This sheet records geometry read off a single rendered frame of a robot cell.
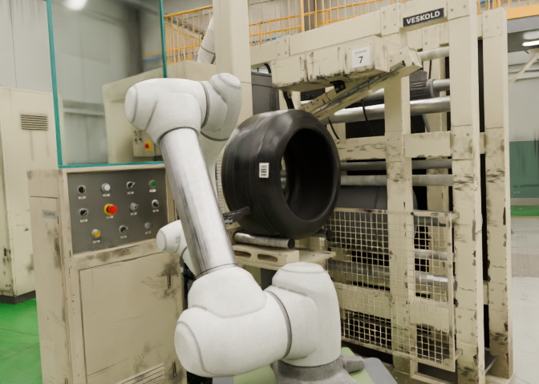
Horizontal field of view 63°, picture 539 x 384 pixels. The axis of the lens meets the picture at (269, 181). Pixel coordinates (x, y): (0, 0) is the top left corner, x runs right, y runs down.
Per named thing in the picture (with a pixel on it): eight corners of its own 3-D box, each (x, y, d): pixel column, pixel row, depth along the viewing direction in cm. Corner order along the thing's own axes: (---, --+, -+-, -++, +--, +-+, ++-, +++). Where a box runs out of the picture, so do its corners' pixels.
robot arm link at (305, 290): (357, 353, 105) (350, 261, 104) (295, 377, 95) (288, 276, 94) (314, 335, 118) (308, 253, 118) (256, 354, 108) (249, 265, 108)
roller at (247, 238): (233, 231, 211) (240, 232, 215) (232, 240, 211) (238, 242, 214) (289, 237, 188) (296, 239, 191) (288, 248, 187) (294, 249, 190)
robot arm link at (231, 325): (301, 353, 92) (205, 387, 80) (266, 366, 104) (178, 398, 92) (204, 66, 120) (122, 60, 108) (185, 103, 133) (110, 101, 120)
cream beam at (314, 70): (271, 89, 232) (269, 60, 231) (301, 92, 251) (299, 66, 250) (374, 69, 191) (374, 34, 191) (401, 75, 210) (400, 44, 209)
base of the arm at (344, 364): (374, 388, 99) (373, 363, 99) (277, 399, 97) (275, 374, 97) (352, 354, 117) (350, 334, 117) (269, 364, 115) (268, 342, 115)
